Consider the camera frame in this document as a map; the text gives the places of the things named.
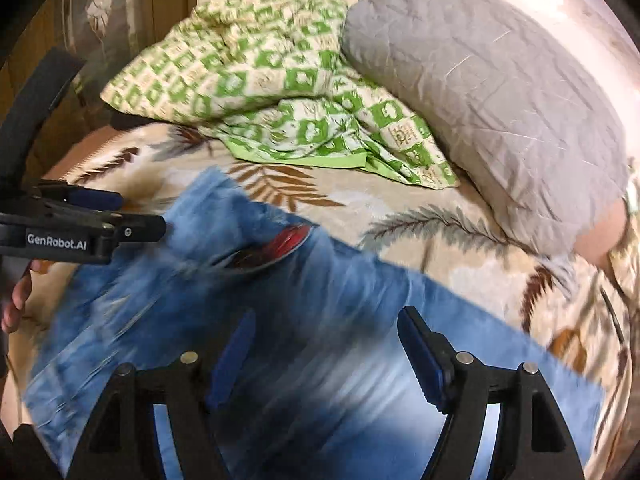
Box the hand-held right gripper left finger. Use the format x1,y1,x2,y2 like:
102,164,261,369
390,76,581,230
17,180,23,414
67,309,257,480

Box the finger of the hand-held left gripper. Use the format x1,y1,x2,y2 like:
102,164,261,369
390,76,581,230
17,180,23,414
0,210,167,250
36,182,125,212

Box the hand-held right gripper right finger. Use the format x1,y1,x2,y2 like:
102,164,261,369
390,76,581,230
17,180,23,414
397,305,587,480

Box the blue denim pants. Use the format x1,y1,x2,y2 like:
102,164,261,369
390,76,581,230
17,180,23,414
22,167,606,480

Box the person's left hand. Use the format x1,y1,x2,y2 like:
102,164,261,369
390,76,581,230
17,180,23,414
1,259,45,334

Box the leaf print blanket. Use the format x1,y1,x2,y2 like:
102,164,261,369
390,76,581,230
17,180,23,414
10,122,640,480

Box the wooden headboard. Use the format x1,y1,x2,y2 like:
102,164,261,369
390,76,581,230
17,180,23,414
0,0,202,173

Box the green checkered quilt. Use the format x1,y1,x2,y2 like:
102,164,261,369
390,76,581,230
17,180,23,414
100,0,462,192

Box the pink pillow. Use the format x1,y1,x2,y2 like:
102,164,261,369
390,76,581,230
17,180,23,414
574,197,632,267

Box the cream printed pillow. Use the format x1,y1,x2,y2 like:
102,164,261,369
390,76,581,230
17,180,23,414
606,159,640,306

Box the grey pillow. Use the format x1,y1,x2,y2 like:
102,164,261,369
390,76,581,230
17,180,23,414
341,0,631,257

